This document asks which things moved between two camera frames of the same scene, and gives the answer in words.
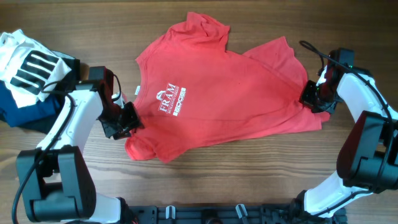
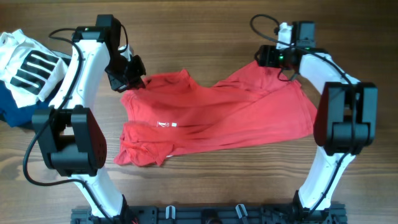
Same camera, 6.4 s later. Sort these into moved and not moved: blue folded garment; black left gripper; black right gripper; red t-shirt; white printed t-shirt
Moved: red t-shirt; black left gripper; black right gripper
Not moved: white printed t-shirt; blue folded garment
